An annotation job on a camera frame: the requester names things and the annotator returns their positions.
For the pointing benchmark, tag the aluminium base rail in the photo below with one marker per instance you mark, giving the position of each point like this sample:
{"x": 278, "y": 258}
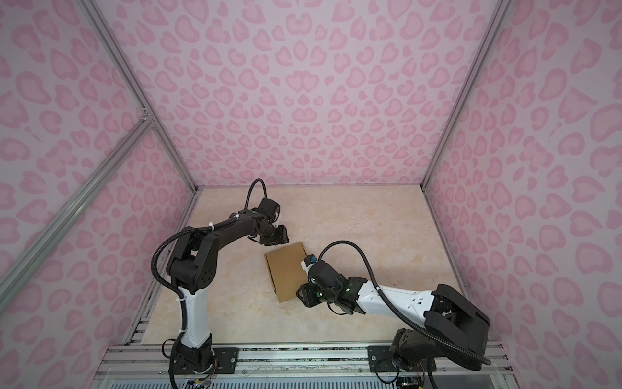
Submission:
{"x": 294, "y": 365}

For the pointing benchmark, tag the back left aluminium post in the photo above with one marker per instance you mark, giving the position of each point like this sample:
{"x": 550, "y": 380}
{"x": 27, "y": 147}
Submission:
{"x": 104, "y": 33}

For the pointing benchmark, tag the back right aluminium post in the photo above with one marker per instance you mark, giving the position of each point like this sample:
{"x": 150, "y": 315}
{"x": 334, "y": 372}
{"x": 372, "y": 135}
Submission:
{"x": 502, "y": 12}

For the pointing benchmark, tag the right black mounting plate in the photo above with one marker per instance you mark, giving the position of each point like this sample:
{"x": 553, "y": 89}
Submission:
{"x": 379, "y": 359}

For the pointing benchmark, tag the brown cardboard box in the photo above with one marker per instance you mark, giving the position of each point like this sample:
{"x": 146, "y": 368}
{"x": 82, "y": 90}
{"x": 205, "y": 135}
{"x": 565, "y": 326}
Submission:
{"x": 286, "y": 272}

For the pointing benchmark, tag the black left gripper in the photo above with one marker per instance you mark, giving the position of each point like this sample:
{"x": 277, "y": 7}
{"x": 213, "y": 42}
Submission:
{"x": 283, "y": 236}

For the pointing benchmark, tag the left aluminium frame strut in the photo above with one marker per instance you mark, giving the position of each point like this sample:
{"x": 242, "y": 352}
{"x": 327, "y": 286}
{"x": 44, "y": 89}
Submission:
{"x": 30, "y": 261}

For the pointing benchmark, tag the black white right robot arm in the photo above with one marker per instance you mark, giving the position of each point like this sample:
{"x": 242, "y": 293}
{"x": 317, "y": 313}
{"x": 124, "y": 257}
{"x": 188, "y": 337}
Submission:
{"x": 439, "y": 324}

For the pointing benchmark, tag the aluminium post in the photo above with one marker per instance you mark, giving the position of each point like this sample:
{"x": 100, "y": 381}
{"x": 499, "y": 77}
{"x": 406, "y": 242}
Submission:
{"x": 104, "y": 33}
{"x": 502, "y": 12}

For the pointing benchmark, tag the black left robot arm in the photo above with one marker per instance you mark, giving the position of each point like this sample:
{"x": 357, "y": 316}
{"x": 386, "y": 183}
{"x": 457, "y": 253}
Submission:
{"x": 192, "y": 268}

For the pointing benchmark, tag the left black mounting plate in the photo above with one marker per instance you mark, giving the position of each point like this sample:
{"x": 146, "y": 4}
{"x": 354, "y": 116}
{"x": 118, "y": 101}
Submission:
{"x": 223, "y": 360}

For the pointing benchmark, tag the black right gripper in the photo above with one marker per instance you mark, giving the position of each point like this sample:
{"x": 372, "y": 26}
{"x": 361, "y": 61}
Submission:
{"x": 305, "y": 292}

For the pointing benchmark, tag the black mounting plate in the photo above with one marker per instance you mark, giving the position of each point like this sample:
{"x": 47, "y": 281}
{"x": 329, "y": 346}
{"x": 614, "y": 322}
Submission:
{"x": 223, "y": 360}
{"x": 379, "y": 359}

